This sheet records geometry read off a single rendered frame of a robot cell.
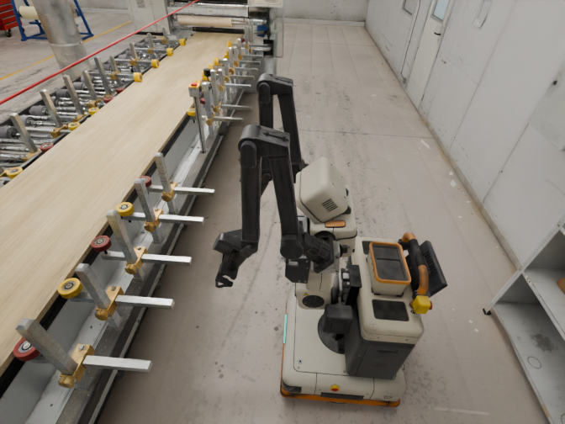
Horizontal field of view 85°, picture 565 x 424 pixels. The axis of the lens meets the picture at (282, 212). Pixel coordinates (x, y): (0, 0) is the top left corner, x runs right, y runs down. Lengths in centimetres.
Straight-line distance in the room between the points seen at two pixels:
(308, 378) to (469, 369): 110
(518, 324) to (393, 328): 137
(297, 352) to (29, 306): 125
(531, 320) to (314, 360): 155
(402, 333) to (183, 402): 130
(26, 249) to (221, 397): 127
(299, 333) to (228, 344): 53
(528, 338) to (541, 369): 19
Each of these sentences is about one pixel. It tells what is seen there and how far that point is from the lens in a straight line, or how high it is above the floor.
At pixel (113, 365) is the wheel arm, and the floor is 83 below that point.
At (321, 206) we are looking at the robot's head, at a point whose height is 130.
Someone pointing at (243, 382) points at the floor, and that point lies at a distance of 213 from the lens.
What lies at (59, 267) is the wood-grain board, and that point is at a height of 90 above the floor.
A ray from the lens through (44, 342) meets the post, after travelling 125.
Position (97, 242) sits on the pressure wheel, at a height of 90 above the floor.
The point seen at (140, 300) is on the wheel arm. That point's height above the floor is 84.
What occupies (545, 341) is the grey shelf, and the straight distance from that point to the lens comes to 270.
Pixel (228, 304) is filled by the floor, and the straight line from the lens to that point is 237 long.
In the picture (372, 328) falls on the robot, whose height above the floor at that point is 80.
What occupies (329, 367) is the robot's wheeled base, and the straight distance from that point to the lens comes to 188.
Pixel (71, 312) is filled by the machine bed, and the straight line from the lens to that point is 171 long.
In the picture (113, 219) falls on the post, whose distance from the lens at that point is 145.
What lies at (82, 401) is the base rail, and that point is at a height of 70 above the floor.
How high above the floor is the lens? 200
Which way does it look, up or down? 41 degrees down
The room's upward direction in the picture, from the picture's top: 2 degrees clockwise
